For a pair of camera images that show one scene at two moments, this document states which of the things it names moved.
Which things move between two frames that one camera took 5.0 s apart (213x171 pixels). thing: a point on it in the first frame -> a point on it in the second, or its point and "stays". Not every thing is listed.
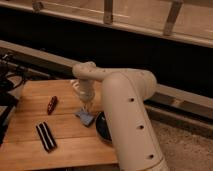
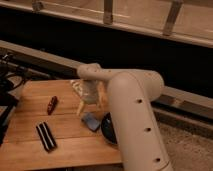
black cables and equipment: (12, 76) stays
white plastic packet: (75, 83) stays
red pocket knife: (51, 105) stays
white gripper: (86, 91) -> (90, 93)
